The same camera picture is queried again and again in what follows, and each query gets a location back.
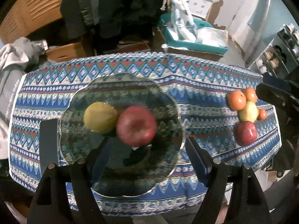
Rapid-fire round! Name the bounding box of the open brown cardboard box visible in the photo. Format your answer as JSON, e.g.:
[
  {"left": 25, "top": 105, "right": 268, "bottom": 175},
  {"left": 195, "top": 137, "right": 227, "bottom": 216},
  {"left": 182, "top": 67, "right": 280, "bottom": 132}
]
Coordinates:
[{"left": 45, "top": 41, "right": 87, "bottom": 63}]

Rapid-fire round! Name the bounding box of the large yellow-green apple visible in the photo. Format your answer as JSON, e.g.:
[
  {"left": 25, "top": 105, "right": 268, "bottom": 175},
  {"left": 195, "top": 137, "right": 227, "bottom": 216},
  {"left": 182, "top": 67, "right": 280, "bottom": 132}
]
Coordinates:
[{"left": 83, "top": 102, "right": 119, "bottom": 134}]

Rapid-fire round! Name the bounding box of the large orange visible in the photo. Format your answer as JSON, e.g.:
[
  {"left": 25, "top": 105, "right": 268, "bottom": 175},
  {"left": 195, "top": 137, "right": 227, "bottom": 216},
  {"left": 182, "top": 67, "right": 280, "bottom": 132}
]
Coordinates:
[{"left": 227, "top": 90, "right": 247, "bottom": 111}]

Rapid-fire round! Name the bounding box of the large red apple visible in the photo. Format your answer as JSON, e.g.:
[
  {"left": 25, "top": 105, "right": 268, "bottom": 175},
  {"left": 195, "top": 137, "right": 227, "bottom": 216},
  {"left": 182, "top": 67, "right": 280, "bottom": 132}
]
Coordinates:
[{"left": 116, "top": 106, "right": 157, "bottom": 147}]

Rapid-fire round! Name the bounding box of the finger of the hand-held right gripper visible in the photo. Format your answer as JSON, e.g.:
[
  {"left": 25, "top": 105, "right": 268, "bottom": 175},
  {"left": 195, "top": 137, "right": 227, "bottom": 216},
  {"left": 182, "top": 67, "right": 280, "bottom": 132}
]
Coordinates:
[
  {"left": 256, "top": 83, "right": 294, "bottom": 108},
  {"left": 262, "top": 72, "right": 292, "bottom": 88}
]

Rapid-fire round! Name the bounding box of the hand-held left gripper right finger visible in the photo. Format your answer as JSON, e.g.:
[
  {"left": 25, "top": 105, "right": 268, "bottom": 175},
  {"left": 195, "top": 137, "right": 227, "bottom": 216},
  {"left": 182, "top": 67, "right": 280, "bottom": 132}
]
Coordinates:
[{"left": 187, "top": 136, "right": 272, "bottom": 224}]

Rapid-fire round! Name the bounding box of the scalloped clear glass plate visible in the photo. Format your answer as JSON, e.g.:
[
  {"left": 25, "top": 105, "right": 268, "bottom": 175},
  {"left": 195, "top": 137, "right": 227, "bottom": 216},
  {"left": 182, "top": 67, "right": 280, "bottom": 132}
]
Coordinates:
[{"left": 58, "top": 72, "right": 185, "bottom": 197}]

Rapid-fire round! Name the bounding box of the wooden louvered door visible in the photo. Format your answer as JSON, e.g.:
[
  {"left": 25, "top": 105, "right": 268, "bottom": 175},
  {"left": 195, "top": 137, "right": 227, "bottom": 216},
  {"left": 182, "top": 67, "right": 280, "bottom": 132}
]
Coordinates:
[{"left": 0, "top": 0, "right": 64, "bottom": 45}]

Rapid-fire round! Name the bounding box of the white wooden-framed cabinet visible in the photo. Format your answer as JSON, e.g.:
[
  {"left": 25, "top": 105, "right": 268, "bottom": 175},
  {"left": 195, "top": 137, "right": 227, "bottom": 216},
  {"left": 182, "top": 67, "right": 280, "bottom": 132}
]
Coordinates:
[{"left": 186, "top": 0, "right": 225, "bottom": 27}]

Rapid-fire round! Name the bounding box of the grey shelf rack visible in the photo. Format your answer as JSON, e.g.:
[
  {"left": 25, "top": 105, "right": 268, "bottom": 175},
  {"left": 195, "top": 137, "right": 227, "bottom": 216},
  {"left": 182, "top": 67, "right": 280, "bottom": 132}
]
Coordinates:
[{"left": 248, "top": 23, "right": 299, "bottom": 81}]

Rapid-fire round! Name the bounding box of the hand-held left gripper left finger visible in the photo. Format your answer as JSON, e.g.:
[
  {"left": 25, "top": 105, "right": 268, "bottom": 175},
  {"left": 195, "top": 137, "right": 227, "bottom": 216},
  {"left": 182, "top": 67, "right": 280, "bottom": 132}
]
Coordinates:
[{"left": 27, "top": 138, "right": 114, "bottom": 224}]

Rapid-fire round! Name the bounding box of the medium orange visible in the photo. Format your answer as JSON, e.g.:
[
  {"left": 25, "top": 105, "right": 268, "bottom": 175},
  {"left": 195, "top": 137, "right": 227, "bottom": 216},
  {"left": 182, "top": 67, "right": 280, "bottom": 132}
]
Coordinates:
[{"left": 243, "top": 87, "right": 258, "bottom": 105}]

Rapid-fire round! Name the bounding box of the small red apple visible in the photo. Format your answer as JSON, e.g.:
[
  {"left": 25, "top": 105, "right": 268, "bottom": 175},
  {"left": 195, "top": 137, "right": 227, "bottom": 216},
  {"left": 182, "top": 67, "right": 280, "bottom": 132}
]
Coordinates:
[{"left": 235, "top": 121, "right": 258, "bottom": 146}]

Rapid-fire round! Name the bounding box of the flat cardboard box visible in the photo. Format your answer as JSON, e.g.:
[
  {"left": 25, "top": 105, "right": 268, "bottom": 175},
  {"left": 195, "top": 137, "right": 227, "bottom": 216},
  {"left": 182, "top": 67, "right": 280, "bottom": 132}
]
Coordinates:
[{"left": 162, "top": 44, "right": 225, "bottom": 61}]

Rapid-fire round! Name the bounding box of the dark hanging clothing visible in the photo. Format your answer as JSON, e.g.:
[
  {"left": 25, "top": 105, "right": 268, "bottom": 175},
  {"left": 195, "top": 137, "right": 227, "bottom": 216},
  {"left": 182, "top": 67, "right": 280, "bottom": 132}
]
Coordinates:
[{"left": 60, "top": 0, "right": 167, "bottom": 53}]

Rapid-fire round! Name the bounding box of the grey hooded sweatshirt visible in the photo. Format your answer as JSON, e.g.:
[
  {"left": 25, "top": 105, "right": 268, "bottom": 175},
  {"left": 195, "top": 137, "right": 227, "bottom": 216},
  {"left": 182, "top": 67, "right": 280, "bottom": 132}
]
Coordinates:
[{"left": 0, "top": 37, "right": 48, "bottom": 160}]

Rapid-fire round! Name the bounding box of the blue patterned tablecloth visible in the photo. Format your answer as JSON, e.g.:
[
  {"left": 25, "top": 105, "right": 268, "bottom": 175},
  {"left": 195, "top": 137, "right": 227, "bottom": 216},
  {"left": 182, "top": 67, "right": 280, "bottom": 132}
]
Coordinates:
[{"left": 8, "top": 52, "right": 281, "bottom": 216}]

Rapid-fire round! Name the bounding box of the white printed plastic bag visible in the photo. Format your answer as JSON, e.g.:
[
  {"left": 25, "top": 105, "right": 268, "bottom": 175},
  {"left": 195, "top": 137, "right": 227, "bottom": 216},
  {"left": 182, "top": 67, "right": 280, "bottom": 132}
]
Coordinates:
[{"left": 161, "top": 0, "right": 199, "bottom": 43}]

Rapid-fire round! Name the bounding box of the clear plastic bag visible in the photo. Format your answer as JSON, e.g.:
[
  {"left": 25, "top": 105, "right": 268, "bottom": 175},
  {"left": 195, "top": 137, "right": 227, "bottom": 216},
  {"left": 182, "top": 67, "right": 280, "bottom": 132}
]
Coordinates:
[{"left": 196, "top": 27, "right": 229, "bottom": 49}]

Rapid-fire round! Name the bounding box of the teal plastic bin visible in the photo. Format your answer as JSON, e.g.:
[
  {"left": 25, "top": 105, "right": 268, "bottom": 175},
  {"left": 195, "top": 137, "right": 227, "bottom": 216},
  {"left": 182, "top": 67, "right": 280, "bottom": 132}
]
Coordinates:
[{"left": 158, "top": 13, "right": 230, "bottom": 56}]

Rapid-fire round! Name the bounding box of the dark grey flat panel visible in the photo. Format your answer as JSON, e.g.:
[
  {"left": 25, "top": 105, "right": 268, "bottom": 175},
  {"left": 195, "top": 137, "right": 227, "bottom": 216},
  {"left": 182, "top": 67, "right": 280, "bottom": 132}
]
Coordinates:
[{"left": 39, "top": 119, "right": 58, "bottom": 169}]

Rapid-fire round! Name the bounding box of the small yellow-green apple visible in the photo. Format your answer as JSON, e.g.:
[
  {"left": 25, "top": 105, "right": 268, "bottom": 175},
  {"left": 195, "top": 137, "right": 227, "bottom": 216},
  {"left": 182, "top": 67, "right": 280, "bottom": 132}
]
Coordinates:
[{"left": 238, "top": 101, "right": 259, "bottom": 123}]

